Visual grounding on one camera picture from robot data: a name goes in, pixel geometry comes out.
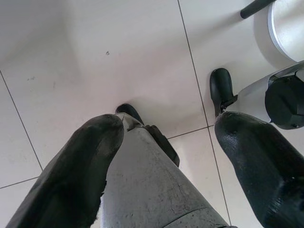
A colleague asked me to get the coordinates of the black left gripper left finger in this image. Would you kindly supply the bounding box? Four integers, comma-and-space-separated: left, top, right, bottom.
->
4, 113, 126, 228

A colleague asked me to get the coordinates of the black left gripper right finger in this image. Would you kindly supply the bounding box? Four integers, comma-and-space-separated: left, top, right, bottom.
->
214, 111, 304, 228

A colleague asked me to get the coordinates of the grey robot left leg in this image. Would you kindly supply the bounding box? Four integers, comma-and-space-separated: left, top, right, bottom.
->
98, 111, 232, 228

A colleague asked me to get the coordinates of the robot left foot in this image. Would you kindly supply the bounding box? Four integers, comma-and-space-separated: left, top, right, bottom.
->
115, 104, 144, 126

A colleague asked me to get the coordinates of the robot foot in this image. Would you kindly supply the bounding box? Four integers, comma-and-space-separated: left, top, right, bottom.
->
115, 104, 144, 126
209, 68, 239, 117

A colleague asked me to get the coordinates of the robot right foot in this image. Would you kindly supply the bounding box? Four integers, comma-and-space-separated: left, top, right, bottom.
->
209, 68, 239, 117

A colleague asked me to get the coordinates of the white round floor base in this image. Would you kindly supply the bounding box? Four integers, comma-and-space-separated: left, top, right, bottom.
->
253, 0, 304, 69

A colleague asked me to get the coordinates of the black metal table leg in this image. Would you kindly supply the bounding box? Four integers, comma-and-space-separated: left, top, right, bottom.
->
240, 0, 269, 19

